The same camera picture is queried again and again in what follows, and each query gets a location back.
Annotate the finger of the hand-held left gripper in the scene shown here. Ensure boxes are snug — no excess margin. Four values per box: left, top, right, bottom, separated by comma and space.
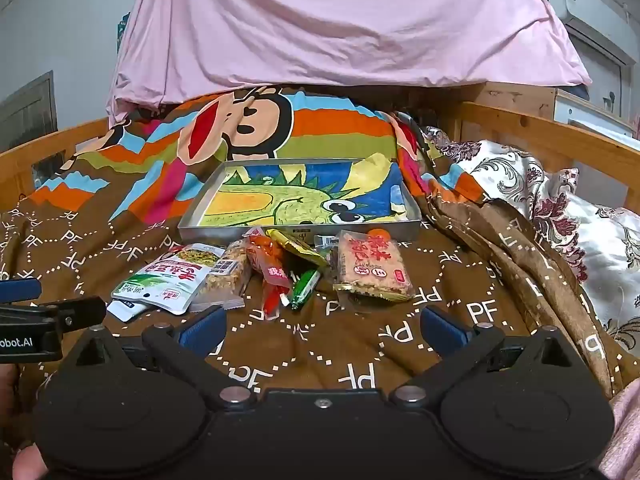
0, 278, 43, 302
0, 296, 107, 333

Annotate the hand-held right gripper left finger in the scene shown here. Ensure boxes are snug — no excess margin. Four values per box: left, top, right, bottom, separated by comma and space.
75, 306, 257, 411

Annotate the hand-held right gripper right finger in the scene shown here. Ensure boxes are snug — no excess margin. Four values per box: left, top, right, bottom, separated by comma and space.
391, 305, 571, 411

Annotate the clear nut bar packet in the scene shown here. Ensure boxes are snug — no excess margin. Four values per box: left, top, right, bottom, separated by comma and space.
190, 240, 252, 311

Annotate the green white snack packet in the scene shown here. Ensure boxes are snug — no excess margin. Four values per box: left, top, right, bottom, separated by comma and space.
111, 244, 226, 316

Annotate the blue white sachet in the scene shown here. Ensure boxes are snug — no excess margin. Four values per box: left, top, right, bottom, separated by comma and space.
106, 300, 143, 322

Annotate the orange snack packet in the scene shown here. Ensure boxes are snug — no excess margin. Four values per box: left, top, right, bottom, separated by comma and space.
243, 227, 293, 321

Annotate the rice cracker packet red print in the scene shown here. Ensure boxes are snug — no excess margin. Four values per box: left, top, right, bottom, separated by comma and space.
332, 230, 416, 303

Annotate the grey metal tray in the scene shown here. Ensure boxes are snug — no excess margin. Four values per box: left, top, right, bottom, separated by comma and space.
178, 157, 423, 247

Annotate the green stick snack packet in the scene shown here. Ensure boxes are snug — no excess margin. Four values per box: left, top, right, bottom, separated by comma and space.
281, 269, 321, 311

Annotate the yellow green snack packet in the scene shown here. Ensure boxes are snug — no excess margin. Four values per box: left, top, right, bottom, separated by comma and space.
265, 229, 331, 268

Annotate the person's left hand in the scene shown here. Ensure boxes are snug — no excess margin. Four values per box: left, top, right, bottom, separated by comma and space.
0, 363, 49, 480

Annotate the monkey printed brown blanket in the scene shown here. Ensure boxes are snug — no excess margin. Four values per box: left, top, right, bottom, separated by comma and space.
0, 84, 636, 480

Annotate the grey door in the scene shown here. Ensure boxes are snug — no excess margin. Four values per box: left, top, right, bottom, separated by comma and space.
0, 71, 58, 153

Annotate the floral satin quilt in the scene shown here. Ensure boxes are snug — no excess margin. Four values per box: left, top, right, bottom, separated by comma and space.
420, 127, 640, 346

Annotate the pink garment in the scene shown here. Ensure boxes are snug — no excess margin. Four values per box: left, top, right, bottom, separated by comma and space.
607, 389, 640, 480

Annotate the wooden cabinet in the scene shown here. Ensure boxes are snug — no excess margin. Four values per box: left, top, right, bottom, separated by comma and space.
472, 82, 558, 121

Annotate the white cabinet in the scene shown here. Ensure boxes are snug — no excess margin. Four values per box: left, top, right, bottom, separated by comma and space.
554, 89, 636, 136

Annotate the pale panelled door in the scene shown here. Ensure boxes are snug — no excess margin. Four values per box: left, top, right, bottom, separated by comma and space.
565, 25, 636, 121

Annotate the pink hanging sheet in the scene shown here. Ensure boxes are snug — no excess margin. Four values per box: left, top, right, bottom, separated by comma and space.
106, 0, 593, 127

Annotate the white air conditioner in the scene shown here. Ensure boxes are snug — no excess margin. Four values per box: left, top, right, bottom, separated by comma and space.
545, 0, 633, 26

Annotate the wooden bed frame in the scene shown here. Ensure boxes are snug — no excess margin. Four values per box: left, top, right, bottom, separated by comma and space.
0, 101, 640, 211

